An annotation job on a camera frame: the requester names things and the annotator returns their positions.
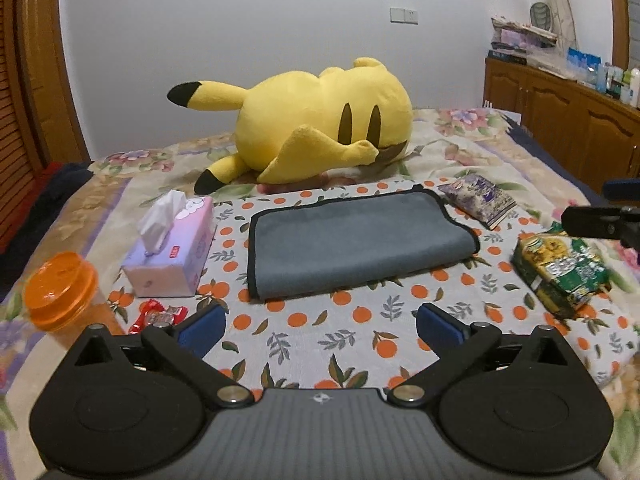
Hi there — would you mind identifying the grey hand fan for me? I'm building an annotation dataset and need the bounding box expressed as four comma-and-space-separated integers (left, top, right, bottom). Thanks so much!
529, 2, 554, 29

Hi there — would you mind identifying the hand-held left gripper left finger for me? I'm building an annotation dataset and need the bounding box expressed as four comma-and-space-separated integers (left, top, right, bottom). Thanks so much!
74, 303, 254, 409

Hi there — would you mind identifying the orange plastic container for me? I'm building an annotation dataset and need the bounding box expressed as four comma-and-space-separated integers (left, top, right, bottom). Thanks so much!
22, 252, 99, 332

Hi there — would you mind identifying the red candy packet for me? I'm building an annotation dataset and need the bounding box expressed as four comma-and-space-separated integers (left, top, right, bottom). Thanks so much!
128, 298, 189, 336

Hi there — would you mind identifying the pack of water bottles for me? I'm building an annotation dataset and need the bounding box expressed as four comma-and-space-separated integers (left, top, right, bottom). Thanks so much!
566, 48, 601, 86

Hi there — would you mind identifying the wooden cabinet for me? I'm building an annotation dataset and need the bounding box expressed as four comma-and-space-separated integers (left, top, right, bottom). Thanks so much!
483, 56, 640, 196

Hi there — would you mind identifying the orange fruit print cloth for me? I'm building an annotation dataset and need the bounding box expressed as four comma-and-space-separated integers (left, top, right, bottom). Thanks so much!
102, 177, 640, 397

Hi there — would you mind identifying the stack of magazines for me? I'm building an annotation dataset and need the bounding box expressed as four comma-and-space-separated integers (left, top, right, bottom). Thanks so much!
487, 15, 559, 67

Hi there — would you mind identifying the grey towel with black trim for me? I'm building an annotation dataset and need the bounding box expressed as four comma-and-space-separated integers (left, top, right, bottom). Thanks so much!
246, 184, 480, 304

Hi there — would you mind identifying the green snack packet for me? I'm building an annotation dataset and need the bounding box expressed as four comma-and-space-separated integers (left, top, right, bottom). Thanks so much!
510, 222, 614, 321

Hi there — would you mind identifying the dark blue cloth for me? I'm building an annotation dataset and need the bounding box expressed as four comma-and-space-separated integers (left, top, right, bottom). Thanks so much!
0, 162, 94, 302

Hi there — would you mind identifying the wooden louvred wardrobe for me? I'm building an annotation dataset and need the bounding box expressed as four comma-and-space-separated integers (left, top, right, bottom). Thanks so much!
0, 0, 92, 177

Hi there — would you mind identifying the yellow plush toy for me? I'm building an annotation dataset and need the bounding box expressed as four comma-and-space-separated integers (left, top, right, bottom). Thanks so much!
166, 56, 414, 196

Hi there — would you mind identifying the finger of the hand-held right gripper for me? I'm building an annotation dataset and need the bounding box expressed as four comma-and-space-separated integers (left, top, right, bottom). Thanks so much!
560, 204, 640, 262
602, 177, 640, 201

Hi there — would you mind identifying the dark blue bed sheet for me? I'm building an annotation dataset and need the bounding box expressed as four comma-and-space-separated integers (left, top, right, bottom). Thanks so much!
500, 112, 607, 202

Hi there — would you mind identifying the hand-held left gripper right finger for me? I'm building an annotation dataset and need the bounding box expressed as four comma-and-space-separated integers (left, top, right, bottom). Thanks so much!
388, 302, 567, 408

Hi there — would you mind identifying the purple snack packet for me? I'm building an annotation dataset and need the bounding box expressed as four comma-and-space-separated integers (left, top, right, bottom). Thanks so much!
438, 174, 518, 231

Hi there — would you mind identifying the pink tissue box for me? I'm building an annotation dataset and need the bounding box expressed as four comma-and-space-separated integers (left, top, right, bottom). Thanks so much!
121, 189, 218, 298

